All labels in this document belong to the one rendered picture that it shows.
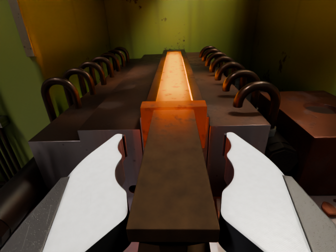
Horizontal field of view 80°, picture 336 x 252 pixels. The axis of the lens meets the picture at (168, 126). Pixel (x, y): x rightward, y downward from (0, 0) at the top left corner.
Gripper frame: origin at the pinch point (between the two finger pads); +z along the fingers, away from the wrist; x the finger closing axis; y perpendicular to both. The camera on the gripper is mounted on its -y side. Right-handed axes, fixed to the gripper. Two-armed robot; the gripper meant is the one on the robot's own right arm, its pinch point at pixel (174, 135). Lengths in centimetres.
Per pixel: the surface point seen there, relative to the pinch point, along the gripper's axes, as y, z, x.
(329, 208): 8.0, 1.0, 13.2
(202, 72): 0.7, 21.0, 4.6
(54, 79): -1.8, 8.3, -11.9
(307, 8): -7.8, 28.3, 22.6
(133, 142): 2.2, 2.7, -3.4
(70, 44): -3.6, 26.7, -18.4
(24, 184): 5.5, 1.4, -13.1
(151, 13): -9, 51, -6
